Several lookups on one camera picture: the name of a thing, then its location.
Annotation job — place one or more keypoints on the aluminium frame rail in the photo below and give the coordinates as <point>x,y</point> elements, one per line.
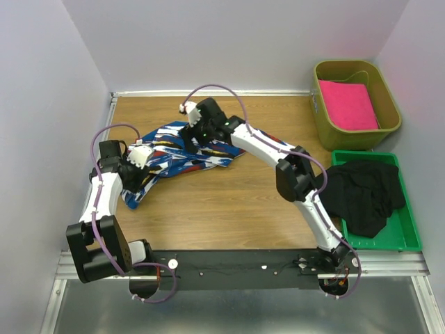
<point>393,296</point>

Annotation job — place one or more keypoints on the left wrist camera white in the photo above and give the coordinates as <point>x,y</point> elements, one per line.
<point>140,155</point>

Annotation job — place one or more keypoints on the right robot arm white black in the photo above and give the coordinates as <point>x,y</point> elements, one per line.
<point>294,176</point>

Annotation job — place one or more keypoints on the black garment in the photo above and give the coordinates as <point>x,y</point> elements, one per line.
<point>364,194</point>

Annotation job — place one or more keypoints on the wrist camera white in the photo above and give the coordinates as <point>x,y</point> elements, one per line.
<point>140,155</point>
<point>190,110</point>

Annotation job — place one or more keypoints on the pink folded cloth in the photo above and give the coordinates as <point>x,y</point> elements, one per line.
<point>348,105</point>

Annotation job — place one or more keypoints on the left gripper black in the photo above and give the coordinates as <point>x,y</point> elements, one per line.
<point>134,184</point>

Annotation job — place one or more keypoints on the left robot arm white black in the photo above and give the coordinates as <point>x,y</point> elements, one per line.
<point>97,244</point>

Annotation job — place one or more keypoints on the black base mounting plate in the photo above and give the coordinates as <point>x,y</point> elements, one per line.
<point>189,270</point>

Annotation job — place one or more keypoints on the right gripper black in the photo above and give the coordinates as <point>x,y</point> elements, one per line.
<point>188,133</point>

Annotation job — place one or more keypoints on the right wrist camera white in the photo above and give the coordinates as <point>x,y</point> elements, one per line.
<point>190,110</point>

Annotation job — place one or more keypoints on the olive green plastic bin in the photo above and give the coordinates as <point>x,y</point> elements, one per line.
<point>386,111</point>

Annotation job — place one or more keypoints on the blue white red patterned pants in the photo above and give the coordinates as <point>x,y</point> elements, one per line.
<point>170,159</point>

